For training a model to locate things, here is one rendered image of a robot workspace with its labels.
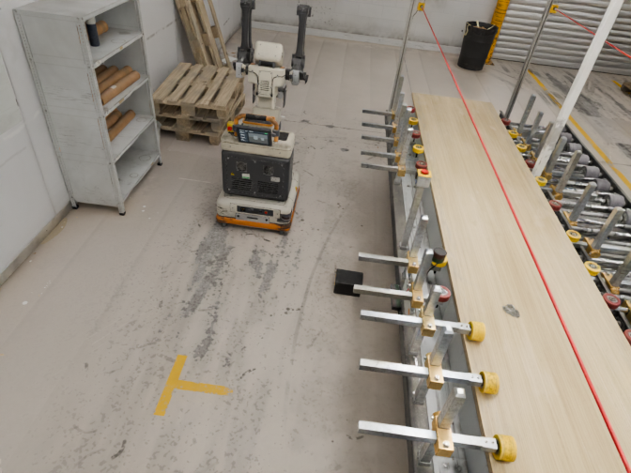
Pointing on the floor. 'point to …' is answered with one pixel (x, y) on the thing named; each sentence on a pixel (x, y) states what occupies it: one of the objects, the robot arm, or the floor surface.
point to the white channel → (577, 83)
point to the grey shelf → (53, 58)
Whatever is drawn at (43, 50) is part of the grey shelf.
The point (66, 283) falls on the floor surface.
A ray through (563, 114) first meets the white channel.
